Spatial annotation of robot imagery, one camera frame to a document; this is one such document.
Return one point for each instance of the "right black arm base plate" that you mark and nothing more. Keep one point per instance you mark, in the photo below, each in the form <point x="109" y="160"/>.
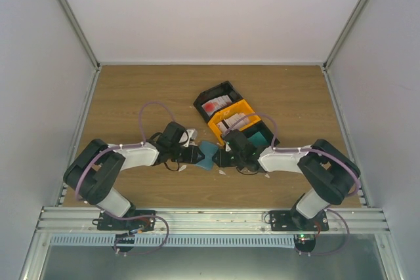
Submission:
<point x="286" y="220"/>

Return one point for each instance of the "black bin with green cards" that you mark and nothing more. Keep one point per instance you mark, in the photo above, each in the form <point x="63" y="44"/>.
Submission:
<point x="263" y="128"/>

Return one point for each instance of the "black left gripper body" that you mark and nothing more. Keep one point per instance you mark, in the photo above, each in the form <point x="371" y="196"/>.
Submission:
<point x="183" y="157"/>

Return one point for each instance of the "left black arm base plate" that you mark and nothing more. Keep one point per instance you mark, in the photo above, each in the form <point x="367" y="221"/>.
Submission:
<point x="141" y="220"/>

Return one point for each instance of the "white card stack orange bin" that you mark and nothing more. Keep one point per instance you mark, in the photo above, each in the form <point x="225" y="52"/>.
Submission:
<point x="235" y="120"/>

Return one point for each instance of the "red dot card stack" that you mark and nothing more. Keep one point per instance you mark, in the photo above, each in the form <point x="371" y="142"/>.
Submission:
<point x="215" y="104"/>

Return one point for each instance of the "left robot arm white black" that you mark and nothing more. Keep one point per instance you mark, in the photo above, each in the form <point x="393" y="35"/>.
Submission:
<point x="94" y="171"/>

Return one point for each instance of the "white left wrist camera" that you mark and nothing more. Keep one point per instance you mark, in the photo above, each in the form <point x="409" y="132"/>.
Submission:
<point x="191" y="134"/>

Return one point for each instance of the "aluminium front rail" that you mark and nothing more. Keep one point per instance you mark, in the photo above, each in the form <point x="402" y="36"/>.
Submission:
<point x="215" y="221"/>

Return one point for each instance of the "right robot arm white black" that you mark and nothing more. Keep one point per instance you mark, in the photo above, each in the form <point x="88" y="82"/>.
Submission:
<point x="331" y="175"/>

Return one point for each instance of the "grey slotted cable duct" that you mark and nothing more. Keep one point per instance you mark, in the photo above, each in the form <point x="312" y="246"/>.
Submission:
<point x="174" y="240"/>

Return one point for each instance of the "blue leather card holder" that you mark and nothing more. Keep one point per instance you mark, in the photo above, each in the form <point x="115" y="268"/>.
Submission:
<point x="208" y="150"/>

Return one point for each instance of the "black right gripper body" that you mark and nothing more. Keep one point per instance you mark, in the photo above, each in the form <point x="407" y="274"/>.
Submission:
<point x="230" y="162"/>

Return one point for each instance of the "black bin with red cards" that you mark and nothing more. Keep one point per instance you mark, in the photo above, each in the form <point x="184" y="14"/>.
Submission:
<point x="225" y="88"/>

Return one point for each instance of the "orange plastic bin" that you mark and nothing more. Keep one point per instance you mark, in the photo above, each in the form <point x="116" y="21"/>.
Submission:
<point x="241" y="106"/>

